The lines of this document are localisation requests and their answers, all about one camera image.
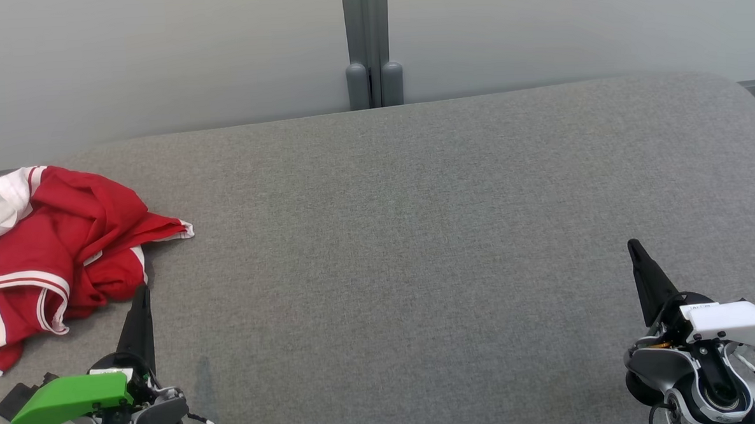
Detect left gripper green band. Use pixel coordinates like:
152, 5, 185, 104
5, 285, 159, 424

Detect red basketball shorts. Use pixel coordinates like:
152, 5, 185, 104
0, 176, 201, 383

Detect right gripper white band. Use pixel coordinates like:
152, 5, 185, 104
627, 234, 755, 355

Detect grey partition post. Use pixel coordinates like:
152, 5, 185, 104
341, 0, 406, 111

